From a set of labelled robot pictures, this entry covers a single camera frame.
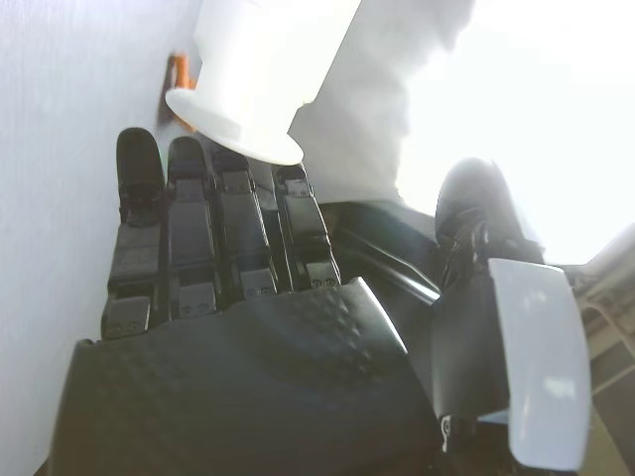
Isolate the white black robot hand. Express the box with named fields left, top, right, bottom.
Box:
left=47, top=127, right=592, bottom=476

